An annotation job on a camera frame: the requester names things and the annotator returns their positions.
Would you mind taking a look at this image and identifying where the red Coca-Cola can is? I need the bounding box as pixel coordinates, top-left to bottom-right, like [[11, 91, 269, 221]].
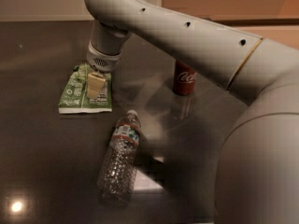
[[173, 61, 196, 95]]

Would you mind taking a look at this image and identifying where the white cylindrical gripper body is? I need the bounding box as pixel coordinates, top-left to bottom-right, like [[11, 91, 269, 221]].
[[87, 20, 130, 72]]

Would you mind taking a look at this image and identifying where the clear plastic water bottle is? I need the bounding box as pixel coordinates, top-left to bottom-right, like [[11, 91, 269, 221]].
[[97, 110, 141, 202]]

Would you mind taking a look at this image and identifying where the green jalapeno chip bag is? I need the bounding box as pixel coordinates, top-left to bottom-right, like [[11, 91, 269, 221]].
[[58, 63, 112, 114]]

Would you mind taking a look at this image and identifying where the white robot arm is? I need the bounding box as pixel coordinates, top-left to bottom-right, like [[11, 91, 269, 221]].
[[85, 0, 299, 224]]

